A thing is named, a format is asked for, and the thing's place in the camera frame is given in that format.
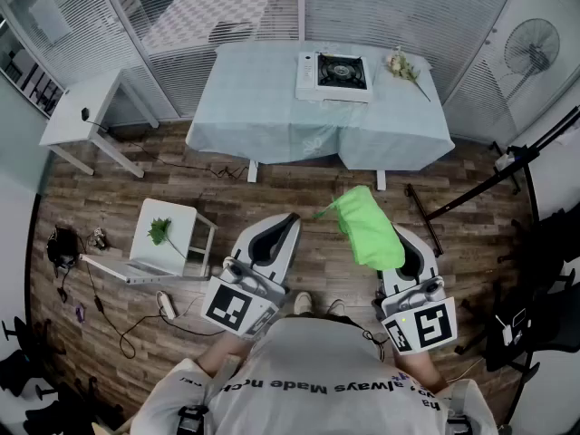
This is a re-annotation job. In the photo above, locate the green artificial plant sprig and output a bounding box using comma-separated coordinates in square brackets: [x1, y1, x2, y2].
[147, 217, 188, 262]

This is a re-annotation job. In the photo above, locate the black and grey shoulder strap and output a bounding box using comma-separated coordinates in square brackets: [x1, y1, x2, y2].
[176, 403, 210, 435]
[445, 378, 476, 435]

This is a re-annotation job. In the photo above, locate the standing fan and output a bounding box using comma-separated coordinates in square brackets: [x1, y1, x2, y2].
[502, 17, 562, 102]

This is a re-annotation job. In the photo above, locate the white portable gas stove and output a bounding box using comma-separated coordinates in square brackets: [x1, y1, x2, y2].
[295, 51, 374, 104]

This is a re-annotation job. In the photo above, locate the black bag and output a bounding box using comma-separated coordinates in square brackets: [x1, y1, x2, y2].
[46, 227, 81, 269]

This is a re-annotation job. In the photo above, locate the black tripod stand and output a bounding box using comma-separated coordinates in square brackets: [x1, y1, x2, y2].
[404, 105, 580, 257]

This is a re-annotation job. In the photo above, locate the person's white printed t-shirt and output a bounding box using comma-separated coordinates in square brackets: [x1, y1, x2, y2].
[129, 314, 499, 435]

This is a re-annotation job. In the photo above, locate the white wifi router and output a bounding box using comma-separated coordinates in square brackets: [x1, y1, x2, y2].
[494, 308, 532, 347]

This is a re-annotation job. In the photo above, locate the person's left forearm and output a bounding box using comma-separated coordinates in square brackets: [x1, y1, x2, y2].
[195, 331, 255, 378]

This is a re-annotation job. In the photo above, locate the green cloth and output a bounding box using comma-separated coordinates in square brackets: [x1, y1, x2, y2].
[312, 185, 407, 271]

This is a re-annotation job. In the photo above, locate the white chair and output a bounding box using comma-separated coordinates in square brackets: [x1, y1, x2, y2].
[79, 198, 219, 285]

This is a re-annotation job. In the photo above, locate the pink artificial flower bouquet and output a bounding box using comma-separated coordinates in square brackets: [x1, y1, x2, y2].
[385, 46, 432, 103]

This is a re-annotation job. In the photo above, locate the white power strip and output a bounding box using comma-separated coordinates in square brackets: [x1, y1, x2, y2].
[156, 290, 178, 321]

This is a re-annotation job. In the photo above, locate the white side table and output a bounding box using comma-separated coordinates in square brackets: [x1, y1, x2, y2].
[38, 68, 160, 179]

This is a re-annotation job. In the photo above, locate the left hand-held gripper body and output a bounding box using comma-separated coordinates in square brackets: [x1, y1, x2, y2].
[200, 255, 291, 339]

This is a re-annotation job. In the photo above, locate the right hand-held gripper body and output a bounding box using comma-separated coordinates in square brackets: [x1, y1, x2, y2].
[380, 276, 458, 356]

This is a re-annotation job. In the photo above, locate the person's right forearm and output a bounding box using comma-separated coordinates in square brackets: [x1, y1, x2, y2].
[391, 349, 450, 396]

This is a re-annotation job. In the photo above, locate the table with light blue tablecloth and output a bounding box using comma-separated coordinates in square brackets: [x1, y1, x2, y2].
[185, 41, 456, 192]

